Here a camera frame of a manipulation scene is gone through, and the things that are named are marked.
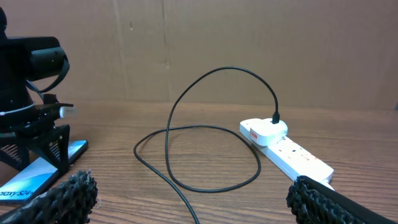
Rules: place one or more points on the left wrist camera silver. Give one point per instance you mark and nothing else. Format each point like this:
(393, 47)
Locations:
(67, 112)

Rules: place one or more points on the white charger plug adapter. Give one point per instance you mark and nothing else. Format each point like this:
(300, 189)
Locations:
(264, 132)

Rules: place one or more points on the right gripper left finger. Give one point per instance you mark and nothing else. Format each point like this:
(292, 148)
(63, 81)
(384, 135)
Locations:
(71, 202)

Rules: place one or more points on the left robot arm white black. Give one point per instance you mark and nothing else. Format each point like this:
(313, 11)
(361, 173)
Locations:
(30, 68)

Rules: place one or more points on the Samsung Galaxy smartphone blue screen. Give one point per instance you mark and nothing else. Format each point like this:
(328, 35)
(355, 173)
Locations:
(37, 177)

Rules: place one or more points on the white power strip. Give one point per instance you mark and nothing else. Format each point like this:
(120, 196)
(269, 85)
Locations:
(292, 159)

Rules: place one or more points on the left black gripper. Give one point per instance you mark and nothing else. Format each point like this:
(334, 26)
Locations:
(35, 121)

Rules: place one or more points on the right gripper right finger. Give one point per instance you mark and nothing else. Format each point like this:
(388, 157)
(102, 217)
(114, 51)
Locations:
(313, 203)

